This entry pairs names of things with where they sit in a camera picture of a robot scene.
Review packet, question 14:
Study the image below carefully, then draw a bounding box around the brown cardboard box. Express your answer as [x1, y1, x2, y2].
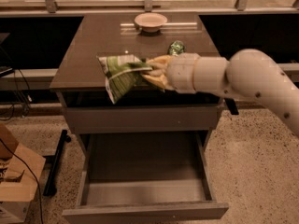
[0, 124, 45, 224]

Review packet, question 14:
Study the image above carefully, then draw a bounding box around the crushed green soda can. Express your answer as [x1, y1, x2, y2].
[167, 40, 185, 56]

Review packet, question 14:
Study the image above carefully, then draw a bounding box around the closed grey top drawer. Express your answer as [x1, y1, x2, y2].
[64, 105, 221, 134]

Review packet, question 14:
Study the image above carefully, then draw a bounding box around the metal window frame rail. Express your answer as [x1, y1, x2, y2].
[0, 0, 299, 17]

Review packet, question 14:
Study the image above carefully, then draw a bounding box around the black bracket right of cabinet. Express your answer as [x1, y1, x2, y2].
[224, 98, 239, 115]

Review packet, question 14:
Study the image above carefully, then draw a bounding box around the black cable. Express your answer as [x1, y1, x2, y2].
[0, 137, 45, 224]

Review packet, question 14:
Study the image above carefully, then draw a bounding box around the grey drawer cabinet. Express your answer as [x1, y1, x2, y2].
[50, 13, 222, 152]

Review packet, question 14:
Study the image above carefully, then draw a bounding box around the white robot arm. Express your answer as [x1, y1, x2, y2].
[142, 49, 299, 136]

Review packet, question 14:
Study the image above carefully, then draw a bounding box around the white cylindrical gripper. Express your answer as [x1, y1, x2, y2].
[142, 53, 200, 94]

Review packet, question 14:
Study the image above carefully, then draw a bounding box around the white paper bowl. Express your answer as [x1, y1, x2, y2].
[135, 12, 167, 33]

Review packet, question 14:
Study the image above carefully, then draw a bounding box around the open grey middle drawer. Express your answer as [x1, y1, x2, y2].
[63, 132, 229, 224]

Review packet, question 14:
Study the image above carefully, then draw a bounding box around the green jalapeno chip bag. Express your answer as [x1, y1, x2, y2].
[97, 54, 152, 104]

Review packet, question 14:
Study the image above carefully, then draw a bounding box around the black stand leg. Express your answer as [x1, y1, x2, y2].
[43, 130, 71, 196]

